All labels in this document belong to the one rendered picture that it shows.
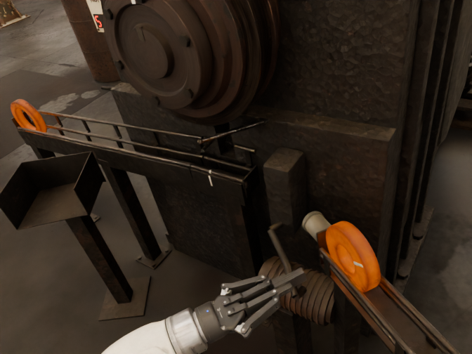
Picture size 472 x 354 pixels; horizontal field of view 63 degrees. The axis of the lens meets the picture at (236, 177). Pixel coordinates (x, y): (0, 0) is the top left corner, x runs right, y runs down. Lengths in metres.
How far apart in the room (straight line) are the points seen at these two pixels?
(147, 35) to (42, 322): 1.45
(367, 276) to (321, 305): 0.25
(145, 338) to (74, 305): 1.18
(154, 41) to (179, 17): 0.09
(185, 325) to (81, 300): 1.21
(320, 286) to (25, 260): 1.68
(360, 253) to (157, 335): 0.43
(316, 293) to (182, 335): 0.40
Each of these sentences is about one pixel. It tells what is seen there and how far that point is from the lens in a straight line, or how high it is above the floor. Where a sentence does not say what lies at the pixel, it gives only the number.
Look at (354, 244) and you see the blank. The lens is 0.82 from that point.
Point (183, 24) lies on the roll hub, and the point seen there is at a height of 1.18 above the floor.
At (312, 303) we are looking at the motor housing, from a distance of 1.05.
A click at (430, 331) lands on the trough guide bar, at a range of 0.82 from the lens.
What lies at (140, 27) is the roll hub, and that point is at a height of 1.17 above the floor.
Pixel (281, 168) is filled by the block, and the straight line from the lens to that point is 0.97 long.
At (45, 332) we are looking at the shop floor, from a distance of 1.95.
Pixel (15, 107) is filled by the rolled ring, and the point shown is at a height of 0.74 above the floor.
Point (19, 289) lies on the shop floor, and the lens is 2.20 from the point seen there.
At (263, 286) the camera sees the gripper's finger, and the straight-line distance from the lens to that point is 0.83.
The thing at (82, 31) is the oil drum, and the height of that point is 0.49.
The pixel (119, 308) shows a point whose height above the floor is 0.01.
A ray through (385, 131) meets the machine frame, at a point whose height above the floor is 0.87.
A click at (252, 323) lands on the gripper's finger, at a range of 0.80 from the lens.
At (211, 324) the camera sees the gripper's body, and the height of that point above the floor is 0.73.
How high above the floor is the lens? 1.40
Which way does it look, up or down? 38 degrees down
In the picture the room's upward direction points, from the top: 12 degrees counter-clockwise
